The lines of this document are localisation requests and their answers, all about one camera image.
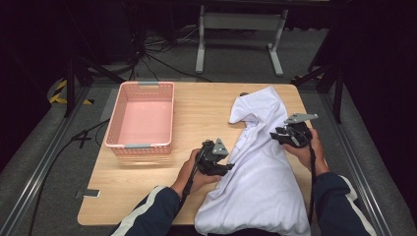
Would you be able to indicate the person's right hand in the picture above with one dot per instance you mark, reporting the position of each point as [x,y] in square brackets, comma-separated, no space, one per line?
[316,157]

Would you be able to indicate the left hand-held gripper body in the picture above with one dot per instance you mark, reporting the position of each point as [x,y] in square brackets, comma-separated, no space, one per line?
[213,159]

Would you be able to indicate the person's left hand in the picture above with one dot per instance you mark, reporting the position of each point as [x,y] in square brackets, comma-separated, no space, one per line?
[187,177]

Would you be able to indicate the white printed towel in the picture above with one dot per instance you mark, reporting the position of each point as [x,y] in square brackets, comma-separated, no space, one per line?
[262,183]

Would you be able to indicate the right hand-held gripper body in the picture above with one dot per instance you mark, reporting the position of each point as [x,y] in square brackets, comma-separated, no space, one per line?
[300,134]

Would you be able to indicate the aluminium floor rail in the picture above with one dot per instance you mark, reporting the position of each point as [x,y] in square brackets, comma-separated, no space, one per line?
[355,164]
[39,170]

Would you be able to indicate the pink plastic basket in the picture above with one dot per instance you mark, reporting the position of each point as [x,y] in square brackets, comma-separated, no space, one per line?
[144,121]

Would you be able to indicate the grey metal desk frame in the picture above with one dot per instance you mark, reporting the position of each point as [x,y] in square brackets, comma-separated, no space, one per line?
[242,21]

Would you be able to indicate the black tripod stand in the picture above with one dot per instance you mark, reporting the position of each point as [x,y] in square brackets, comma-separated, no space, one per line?
[337,98]
[69,85]

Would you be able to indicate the yellow black floor tape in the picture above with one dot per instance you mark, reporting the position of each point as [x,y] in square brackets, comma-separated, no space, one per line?
[60,86]

